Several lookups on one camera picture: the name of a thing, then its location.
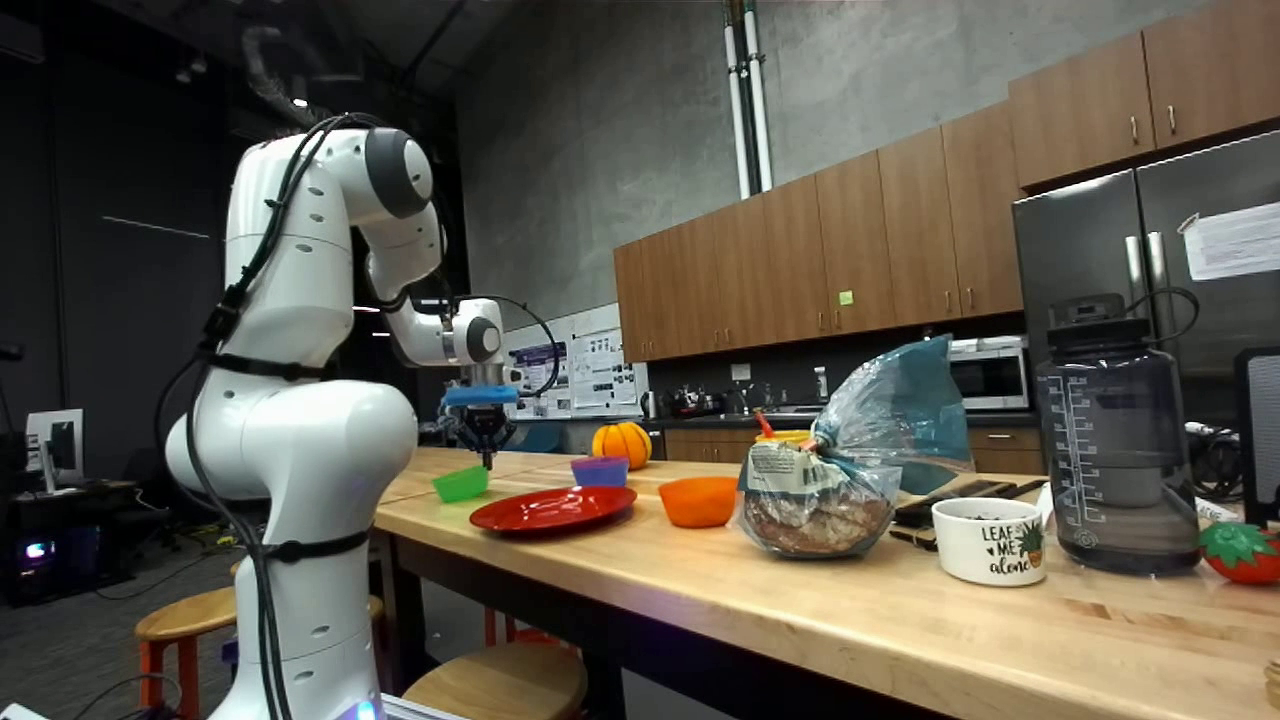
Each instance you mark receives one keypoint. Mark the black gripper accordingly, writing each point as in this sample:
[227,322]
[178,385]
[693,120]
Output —
[483,425]

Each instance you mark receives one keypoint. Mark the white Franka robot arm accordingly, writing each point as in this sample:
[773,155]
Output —
[292,443]

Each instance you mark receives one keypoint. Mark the purple plastic bowl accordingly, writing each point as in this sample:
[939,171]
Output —
[603,472]

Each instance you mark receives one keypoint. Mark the orange plastic bowl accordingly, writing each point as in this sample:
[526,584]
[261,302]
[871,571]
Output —
[699,503]

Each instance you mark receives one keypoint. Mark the red plate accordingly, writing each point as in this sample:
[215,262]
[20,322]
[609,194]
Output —
[551,509]

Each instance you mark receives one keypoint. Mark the orange pumpkin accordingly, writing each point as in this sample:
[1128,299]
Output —
[621,443]

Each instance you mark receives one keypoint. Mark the wide brown lower cabinet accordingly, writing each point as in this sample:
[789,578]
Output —
[700,443]

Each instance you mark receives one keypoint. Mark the round wooden stool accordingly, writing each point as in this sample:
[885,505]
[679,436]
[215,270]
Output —
[186,619]
[500,680]

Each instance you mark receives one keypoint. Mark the bagged bread loaf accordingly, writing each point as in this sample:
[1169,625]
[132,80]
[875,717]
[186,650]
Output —
[855,461]

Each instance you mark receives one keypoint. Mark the long brown upper cabinets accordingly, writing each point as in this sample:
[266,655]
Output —
[814,262]

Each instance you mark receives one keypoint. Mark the green sticky note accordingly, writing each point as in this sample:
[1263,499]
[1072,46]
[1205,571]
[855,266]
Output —
[846,299]

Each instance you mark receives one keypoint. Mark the small white screen device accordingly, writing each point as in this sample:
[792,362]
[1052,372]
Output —
[55,446]

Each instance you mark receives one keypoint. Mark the dark equipment cart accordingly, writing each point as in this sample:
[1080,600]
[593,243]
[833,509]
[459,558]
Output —
[63,545]

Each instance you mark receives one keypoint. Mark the steel microwave oven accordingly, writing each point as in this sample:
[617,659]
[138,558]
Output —
[990,372]

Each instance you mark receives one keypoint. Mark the white printed mug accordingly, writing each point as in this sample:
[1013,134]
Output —
[990,540]

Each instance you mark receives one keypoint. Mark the narrow brown lower cabinet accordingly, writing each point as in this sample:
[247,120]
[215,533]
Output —
[1007,451]

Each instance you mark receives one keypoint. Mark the dark translucent water bottle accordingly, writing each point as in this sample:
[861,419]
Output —
[1116,446]

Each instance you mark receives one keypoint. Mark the stainless steel refrigerator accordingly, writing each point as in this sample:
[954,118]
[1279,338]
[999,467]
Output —
[1146,253]

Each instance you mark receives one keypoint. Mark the brown cabinet above refrigerator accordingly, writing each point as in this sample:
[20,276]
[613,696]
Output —
[1146,85]

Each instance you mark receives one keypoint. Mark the red green toy fruit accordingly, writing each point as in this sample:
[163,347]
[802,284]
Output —
[1243,555]

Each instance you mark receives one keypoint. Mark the paper sheet on refrigerator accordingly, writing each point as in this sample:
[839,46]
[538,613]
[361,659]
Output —
[1235,243]

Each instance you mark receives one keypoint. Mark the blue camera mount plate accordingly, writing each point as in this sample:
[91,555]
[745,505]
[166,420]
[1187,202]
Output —
[483,397]

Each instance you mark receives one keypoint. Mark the white wall poster board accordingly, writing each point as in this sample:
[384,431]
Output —
[585,362]

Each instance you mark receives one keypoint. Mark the white wall outlet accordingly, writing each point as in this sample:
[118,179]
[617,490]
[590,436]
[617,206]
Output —
[743,372]

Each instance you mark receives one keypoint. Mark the metal wall conduit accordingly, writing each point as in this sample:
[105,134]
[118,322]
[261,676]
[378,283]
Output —
[745,94]

